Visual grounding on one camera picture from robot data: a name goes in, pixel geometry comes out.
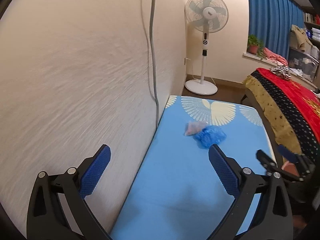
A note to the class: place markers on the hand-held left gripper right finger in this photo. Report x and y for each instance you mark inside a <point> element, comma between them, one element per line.
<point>225,172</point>

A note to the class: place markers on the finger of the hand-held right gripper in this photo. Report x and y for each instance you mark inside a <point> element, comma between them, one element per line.
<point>287,152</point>
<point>265,160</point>

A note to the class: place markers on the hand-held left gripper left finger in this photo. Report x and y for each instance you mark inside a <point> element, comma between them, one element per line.
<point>96,171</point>

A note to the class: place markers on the pink trash bin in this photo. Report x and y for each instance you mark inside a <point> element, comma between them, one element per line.
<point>290,167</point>

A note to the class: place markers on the blue shoe cover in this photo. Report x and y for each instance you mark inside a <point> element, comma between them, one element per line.
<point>210,136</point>

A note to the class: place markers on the clear plastic bag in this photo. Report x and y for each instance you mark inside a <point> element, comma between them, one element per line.
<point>193,128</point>

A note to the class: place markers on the blue table mat white print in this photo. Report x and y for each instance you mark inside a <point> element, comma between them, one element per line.
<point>175,180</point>

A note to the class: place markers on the bed with red blanket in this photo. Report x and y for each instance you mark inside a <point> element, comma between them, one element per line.
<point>300,97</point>

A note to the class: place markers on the black white striped cloth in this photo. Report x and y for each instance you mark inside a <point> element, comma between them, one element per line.
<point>281,72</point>

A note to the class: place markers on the clear plastic storage box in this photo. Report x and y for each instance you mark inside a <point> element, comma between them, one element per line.
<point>303,62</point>

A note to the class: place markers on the pink folded cloth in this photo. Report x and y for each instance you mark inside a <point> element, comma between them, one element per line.
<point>273,56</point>

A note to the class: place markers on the white window sill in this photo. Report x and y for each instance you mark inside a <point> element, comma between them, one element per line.
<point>250,55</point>

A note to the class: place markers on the potted green plant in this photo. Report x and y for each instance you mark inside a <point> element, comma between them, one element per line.
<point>253,48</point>

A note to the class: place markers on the khaki coat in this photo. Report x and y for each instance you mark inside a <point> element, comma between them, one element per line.
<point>298,36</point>

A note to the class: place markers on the blue tissue pack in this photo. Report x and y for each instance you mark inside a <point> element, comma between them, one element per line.
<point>310,33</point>

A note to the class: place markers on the row of books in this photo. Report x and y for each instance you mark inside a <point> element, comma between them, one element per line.
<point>311,18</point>

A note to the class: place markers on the blue curtain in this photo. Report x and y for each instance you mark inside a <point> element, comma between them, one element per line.
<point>270,12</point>

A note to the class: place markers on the white standing fan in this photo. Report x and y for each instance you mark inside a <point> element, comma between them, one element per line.
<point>206,12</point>

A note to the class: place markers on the wall bookshelf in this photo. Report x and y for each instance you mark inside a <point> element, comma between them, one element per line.
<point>315,27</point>

